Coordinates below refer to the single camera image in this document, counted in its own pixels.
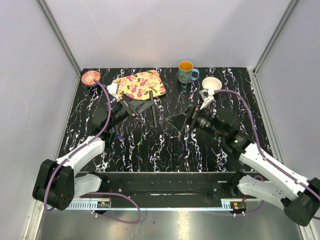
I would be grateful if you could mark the slotted aluminium cable duct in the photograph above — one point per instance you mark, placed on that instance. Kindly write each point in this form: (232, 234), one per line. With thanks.
(155, 203)

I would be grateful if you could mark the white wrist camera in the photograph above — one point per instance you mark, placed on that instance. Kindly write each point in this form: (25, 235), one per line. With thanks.
(207, 96)
(113, 90)

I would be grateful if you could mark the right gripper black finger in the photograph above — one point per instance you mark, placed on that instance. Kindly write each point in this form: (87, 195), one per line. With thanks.
(177, 121)
(189, 110)

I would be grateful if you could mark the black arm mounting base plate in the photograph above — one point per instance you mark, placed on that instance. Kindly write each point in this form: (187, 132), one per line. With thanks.
(212, 185)

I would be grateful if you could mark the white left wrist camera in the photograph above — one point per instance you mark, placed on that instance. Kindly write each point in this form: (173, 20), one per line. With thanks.
(113, 90)

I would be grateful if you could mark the red patterned bowl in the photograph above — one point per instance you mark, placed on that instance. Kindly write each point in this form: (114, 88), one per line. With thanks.
(90, 77)

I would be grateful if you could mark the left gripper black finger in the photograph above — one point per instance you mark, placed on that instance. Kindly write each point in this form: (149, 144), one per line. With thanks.
(141, 105)
(125, 97)

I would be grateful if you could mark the cream white bowl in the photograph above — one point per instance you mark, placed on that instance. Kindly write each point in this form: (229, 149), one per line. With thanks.
(210, 85)

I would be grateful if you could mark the blue mug yellow inside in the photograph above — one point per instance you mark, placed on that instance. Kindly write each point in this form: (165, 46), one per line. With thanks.
(187, 73)

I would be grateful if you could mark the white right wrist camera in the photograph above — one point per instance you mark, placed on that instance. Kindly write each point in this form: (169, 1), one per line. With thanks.
(207, 96)

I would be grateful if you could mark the floral rectangular tray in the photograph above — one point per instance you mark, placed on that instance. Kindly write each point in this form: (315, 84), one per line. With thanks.
(138, 86)

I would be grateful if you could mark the black remote control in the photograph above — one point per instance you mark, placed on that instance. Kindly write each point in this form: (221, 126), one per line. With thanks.
(153, 109)

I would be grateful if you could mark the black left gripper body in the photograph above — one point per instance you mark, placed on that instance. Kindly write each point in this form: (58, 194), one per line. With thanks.
(129, 110)

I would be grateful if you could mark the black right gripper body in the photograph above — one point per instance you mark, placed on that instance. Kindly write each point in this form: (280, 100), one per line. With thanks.
(198, 112)

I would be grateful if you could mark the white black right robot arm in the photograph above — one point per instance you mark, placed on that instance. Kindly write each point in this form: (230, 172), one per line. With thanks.
(296, 195)

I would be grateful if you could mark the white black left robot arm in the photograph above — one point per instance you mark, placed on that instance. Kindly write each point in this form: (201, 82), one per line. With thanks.
(57, 184)

